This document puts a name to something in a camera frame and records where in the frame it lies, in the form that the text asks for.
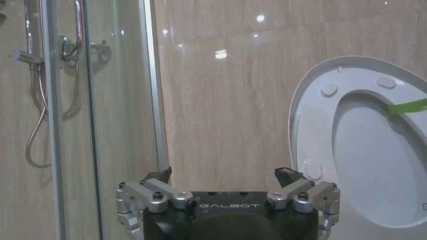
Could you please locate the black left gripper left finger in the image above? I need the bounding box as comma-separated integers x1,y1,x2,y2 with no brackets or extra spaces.
114,165,197,235

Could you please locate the white toilet lid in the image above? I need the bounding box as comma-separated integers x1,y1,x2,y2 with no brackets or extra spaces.
286,55,427,226

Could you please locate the chrome shower mixer lever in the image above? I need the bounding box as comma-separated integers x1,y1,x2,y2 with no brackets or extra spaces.
7,49,46,65

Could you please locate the white toilet seat ring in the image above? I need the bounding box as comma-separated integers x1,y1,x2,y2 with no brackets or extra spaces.
290,59,427,228

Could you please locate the glass shower door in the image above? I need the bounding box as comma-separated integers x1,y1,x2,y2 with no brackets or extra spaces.
38,0,157,240

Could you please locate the green toilet brush handle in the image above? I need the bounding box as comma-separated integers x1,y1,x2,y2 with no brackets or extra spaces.
384,97,427,116

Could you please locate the silver shower frame post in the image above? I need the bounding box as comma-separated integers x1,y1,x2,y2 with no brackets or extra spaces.
133,0,172,173

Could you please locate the chrome shower hose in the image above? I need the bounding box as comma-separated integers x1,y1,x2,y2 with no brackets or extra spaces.
24,62,53,168

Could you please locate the chrome shower door handle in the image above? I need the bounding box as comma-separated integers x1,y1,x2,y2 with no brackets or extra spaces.
57,0,84,66

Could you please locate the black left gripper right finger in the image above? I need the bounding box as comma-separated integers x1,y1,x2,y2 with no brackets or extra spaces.
265,167,341,235

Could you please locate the chrome shower riser rail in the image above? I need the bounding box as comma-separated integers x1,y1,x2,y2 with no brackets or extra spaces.
21,0,38,55

